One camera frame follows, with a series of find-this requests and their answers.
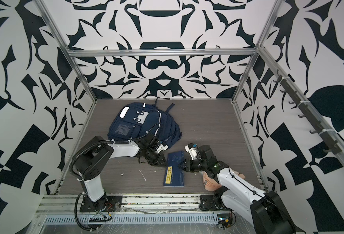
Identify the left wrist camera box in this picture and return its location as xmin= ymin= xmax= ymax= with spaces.
xmin=156 ymin=141 xmax=169 ymax=154

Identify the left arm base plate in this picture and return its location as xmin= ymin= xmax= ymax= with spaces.
xmin=79 ymin=195 xmax=123 ymax=213

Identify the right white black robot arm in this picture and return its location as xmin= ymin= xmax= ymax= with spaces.
xmin=179 ymin=143 xmax=297 ymax=234

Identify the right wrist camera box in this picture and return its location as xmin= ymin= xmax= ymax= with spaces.
xmin=185 ymin=143 xmax=200 ymax=160

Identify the green circuit board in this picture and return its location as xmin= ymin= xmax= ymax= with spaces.
xmin=217 ymin=212 xmax=237 ymax=229

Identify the aluminium front rail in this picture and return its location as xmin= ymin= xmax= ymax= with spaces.
xmin=34 ymin=191 xmax=285 ymax=216

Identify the pink fabric pencil pouch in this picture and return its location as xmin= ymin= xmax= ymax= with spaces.
xmin=201 ymin=171 xmax=246 ymax=192

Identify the navy blue student backpack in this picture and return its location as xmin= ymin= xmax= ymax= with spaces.
xmin=107 ymin=102 xmax=182 ymax=149

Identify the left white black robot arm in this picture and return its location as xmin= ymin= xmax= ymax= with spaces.
xmin=69 ymin=133 xmax=167 ymax=202

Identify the black corrugated cable hose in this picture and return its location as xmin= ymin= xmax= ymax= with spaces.
xmin=69 ymin=140 xmax=114 ymax=232

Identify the aluminium cage frame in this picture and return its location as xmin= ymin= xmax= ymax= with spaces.
xmin=31 ymin=0 xmax=344 ymax=188

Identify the wall hook rack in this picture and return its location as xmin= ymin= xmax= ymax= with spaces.
xmin=274 ymin=71 xmax=342 ymax=155

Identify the navy blue notebook yellow label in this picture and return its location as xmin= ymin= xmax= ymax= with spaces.
xmin=163 ymin=151 xmax=185 ymax=187

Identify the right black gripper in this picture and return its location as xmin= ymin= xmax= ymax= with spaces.
xmin=177 ymin=158 xmax=209 ymax=172

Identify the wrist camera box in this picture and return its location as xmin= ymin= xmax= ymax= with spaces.
xmin=156 ymin=141 xmax=169 ymax=154
xmin=185 ymin=143 xmax=200 ymax=160

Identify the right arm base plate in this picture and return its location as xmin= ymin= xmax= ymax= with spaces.
xmin=199 ymin=194 xmax=242 ymax=211

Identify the white slotted cable duct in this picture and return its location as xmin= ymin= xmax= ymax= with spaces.
xmin=43 ymin=213 xmax=219 ymax=225

